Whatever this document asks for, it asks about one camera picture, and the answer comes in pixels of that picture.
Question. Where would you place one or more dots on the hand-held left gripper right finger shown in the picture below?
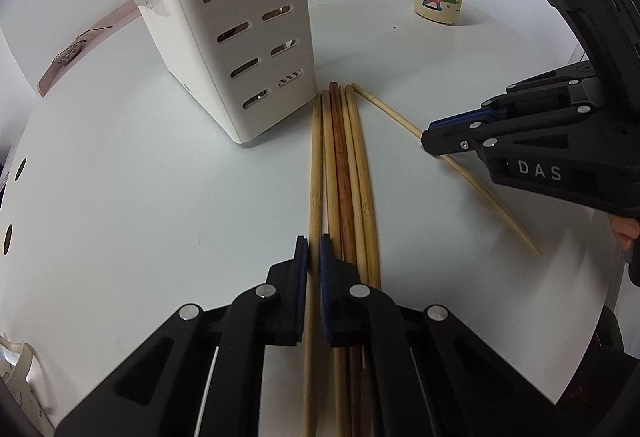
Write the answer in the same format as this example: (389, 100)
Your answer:
(326, 287)

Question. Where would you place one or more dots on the person's right hand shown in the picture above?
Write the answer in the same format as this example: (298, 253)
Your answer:
(625, 232)

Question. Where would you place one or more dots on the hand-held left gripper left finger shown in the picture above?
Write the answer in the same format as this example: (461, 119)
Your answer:
(301, 287)

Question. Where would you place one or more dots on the cream slotted utensil holder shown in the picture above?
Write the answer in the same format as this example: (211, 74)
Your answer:
(200, 42)

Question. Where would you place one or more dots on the pink wooden tray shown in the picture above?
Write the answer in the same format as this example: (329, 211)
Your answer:
(115, 17)

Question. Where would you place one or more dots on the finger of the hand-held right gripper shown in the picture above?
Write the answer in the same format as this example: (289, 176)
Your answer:
(530, 97)
(450, 141)

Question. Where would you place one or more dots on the dark brown wooden chopstick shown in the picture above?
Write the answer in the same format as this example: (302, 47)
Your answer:
(341, 177)

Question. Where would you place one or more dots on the light bamboo chopstick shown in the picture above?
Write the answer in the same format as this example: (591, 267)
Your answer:
(315, 192)
(330, 177)
(354, 177)
(366, 197)
(390, 114)

